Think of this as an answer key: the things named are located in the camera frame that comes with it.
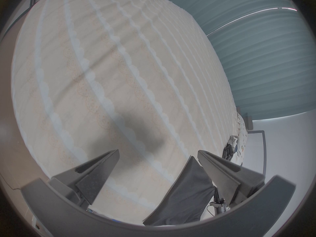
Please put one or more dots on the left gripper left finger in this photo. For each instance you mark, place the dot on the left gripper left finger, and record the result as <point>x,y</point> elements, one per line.
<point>96,174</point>

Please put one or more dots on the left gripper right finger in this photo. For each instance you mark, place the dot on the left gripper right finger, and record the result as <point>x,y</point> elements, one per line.
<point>229,179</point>

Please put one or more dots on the black T-shirt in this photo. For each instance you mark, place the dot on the black T-shirt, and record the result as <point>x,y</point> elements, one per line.
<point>185,194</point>

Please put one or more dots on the pile of clothes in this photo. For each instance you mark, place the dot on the pile of clothes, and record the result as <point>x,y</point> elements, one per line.
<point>229,149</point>

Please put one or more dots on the bed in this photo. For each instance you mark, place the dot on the bed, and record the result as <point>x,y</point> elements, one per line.
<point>98,70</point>

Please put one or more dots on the white printed pillow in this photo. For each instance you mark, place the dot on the white printed pillow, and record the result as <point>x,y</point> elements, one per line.
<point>243,134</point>

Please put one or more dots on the grey bedside table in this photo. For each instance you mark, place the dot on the grey bedside table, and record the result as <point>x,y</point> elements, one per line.
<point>248,122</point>

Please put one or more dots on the blue-green curtain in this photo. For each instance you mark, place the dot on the blue-green curtain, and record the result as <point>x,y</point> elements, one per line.
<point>271,70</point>
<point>222,9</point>

